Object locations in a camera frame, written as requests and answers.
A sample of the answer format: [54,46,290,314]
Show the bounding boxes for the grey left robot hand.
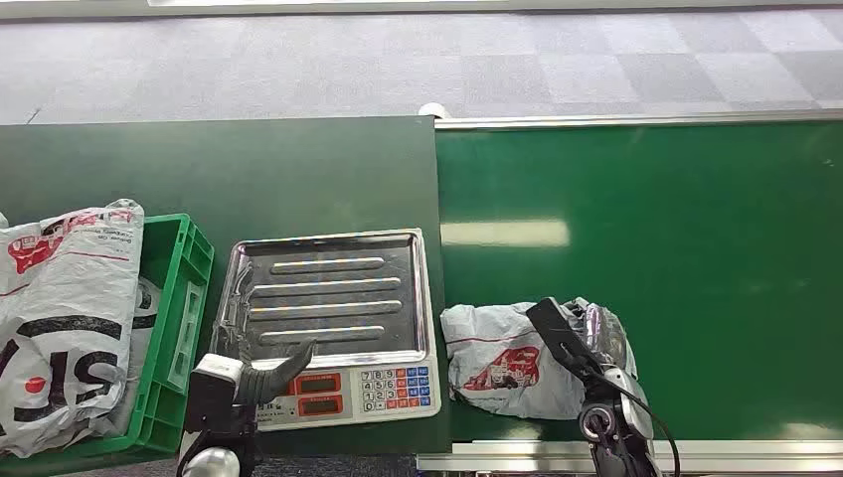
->
[236,338,318,406]

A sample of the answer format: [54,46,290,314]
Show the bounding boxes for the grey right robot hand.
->
[570,296,638,381]

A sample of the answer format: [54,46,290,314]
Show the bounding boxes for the grey mailer package red print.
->
[439,297,639,422]

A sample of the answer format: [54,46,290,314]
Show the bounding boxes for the green conveyor belt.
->
[434,120,843,443]

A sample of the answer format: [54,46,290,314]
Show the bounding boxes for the grey mailer package black print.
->
[91,276,161,439]

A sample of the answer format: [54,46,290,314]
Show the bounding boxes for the steel scale tray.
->
[209,228,434,370]

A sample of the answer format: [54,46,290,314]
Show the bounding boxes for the white electronic weighing scale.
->
[209,228,443,434]

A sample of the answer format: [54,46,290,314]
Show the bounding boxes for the green plastic crate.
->
[0,213,216,477]

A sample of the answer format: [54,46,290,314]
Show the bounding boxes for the large white mailer black letters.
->
[0,198,145,459]

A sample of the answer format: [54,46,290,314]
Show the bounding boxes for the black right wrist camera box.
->
[525,296,604,385]

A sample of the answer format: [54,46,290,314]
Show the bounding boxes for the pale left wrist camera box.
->
[186,353,247,434]

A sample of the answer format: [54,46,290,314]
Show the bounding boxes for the aluminium conveyor side rail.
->
[434,108,843,131]
[416,438,843,476]

